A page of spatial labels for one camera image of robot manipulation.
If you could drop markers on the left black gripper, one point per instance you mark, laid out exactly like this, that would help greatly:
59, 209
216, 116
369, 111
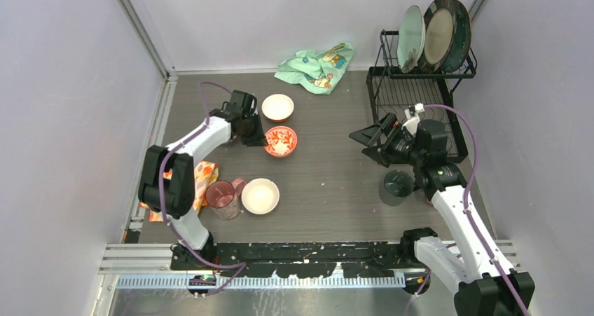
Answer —
259, 139

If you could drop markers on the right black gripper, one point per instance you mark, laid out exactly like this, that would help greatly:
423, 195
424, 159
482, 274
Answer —
370, 134

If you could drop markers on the orange coral pattern bowl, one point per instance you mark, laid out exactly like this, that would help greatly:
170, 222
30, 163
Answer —
282, 141

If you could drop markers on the white bowl orange outside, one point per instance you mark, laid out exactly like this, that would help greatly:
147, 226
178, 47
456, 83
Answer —
277, 108

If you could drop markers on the mint green flower plate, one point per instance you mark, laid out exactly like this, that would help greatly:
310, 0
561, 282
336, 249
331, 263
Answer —
411, 40

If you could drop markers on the black rimmed cream plate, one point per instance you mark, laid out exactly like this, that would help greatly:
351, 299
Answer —
441, 25

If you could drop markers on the dark blue floral plate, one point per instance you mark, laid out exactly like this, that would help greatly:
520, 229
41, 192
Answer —
461, 40

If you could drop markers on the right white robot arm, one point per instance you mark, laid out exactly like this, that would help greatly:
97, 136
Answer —
481, 279

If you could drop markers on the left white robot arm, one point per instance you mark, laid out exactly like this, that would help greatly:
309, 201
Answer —
167, 182

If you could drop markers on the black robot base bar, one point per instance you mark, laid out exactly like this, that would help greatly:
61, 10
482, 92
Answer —
314, 259

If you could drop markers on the dark green mug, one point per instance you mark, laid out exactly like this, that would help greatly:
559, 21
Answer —
395, 187

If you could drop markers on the orange floral cloth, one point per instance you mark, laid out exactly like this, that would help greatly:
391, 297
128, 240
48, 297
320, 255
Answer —
205, 174

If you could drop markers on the white ceramic bowl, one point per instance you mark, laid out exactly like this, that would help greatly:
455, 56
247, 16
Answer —
260, 196

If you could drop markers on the pink glass mug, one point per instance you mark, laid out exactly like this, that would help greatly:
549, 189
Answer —
224, 197

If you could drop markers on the mint green cartoon cloth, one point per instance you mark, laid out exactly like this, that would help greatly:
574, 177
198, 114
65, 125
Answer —
318, 73

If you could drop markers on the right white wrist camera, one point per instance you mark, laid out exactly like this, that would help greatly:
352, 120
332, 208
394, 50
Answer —
412, 114

